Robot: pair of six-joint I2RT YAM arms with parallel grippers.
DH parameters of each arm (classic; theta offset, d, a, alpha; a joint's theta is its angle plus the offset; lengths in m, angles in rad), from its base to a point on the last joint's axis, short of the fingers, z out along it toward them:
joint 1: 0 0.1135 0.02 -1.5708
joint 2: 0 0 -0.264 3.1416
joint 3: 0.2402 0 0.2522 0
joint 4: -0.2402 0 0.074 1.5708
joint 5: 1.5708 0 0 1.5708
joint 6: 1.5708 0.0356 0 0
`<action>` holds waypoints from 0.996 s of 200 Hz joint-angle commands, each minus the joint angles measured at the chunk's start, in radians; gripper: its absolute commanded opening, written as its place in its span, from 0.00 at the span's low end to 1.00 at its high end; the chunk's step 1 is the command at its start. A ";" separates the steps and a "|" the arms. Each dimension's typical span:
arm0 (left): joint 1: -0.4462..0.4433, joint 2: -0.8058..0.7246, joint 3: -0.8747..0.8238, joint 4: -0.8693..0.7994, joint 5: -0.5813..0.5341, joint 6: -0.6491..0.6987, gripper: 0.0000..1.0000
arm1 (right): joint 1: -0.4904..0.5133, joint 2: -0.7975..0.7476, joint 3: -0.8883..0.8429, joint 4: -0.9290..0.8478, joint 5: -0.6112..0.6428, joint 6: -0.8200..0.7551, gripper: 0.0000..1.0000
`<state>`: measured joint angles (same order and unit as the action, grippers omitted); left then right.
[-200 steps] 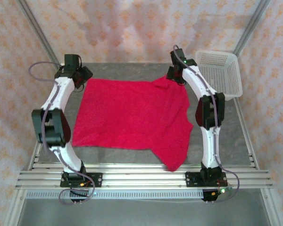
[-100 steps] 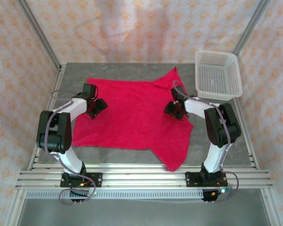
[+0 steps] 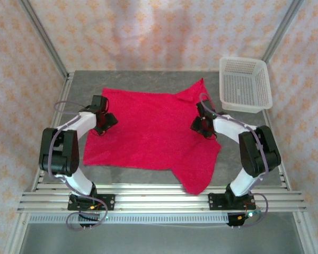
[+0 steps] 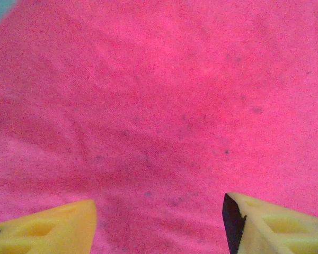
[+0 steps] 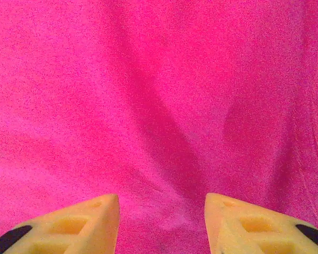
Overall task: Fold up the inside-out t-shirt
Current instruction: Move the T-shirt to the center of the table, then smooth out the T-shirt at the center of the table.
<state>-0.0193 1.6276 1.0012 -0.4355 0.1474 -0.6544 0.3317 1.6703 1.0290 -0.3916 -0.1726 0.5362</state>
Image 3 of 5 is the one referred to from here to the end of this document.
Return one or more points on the aluminium table side rail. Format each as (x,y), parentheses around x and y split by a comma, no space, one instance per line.
(63,92)
(267,119)

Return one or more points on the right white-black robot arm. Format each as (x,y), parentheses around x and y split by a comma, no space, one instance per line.
(259,150)

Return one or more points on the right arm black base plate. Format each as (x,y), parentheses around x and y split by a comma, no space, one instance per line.
(214,202)

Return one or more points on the black controller board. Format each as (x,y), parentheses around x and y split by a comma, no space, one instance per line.
(237,218)
(88,216)

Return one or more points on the aluminium frame post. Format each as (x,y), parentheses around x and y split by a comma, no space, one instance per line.
(283,29)
(46,39)

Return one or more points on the aluminium frame leg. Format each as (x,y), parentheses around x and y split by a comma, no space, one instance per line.
(17,235)
(306,232)

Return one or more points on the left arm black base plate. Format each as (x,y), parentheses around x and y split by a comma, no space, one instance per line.
(108,202)

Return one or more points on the white orange-patterned curtain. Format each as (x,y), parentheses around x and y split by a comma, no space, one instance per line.
(159,31)

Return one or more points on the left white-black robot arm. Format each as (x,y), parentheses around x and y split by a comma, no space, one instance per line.
(58,150)

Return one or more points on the white plastic perforated basket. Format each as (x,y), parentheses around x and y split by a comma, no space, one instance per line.
(243,79)

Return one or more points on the red t-shirt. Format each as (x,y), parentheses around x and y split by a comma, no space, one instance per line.
(153,132)

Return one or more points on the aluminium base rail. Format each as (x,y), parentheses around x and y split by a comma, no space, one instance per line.
(161,198)

